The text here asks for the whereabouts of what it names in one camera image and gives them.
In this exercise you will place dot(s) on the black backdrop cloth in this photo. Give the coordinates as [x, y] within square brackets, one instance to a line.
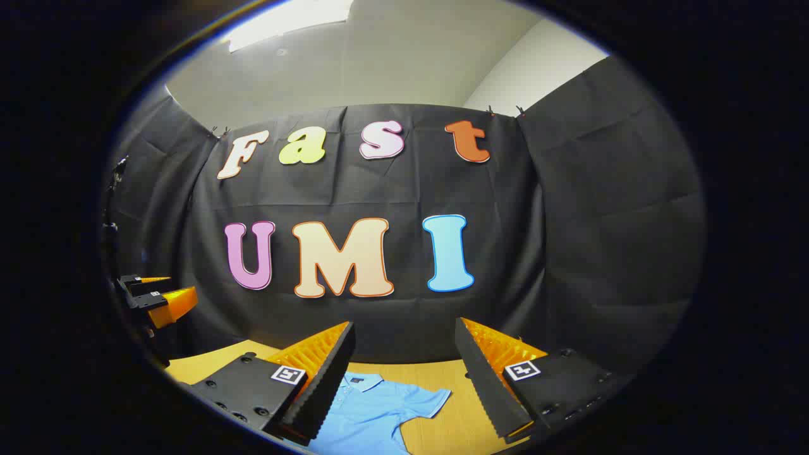
[404, 189]

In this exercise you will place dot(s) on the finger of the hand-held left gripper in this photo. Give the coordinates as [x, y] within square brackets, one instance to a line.
[170, 303]
[142, 282]

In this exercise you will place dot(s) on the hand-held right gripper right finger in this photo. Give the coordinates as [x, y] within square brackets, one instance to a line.
[486, 385]

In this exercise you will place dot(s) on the light blue T-shirt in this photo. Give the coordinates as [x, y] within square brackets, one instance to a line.
[373, 411]

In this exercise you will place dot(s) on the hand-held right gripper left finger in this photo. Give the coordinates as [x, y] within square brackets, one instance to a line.
[328, 385]

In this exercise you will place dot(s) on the ceiling light panel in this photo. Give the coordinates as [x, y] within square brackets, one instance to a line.
[284, 19]

